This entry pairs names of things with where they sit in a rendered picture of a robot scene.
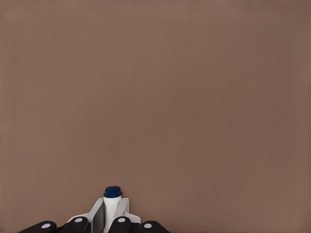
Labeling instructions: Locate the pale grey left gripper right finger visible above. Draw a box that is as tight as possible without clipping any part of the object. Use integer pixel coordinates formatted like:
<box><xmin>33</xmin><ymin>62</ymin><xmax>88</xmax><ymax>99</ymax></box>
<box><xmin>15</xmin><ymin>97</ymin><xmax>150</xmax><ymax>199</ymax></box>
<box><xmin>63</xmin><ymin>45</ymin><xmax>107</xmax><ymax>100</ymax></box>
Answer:
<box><xmin>106</xmin><ymin>198</ymin><xmax>142</xmax><ymax>233</ymax></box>

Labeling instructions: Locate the white marker with blue cap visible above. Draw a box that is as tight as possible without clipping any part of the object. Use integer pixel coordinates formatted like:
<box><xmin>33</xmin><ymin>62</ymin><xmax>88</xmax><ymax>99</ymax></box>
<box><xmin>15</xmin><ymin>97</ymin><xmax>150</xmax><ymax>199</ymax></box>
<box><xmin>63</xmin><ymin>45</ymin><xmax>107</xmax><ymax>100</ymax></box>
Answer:
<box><xmin>103</xmin><ymin>185</ymin><xmax>122</xmax><ymax>232</ymax></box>

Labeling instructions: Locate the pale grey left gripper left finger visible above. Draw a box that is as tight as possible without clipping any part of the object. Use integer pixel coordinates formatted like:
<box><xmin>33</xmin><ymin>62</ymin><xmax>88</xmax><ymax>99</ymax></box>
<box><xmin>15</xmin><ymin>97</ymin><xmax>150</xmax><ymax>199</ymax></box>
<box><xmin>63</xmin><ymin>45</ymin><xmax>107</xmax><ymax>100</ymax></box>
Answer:
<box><xmin>56</xmin><ymin>197</ymin><xmax>106</xmax><ymax>233</ymax></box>

